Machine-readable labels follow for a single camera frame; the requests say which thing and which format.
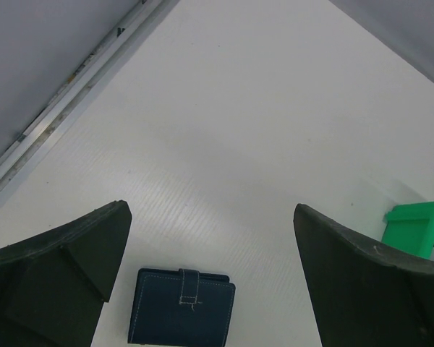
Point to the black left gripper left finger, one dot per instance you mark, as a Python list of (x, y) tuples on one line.
[(53, 286)]

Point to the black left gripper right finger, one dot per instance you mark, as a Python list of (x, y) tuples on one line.
[(363, 292)]

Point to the blue leather card holder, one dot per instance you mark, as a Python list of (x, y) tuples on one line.
[(181, 308)]

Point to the green plastic bin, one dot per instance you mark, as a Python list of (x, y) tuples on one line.
[(410, 228)]

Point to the aluminium table edge rail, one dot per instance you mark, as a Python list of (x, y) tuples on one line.
[(49, 122)]

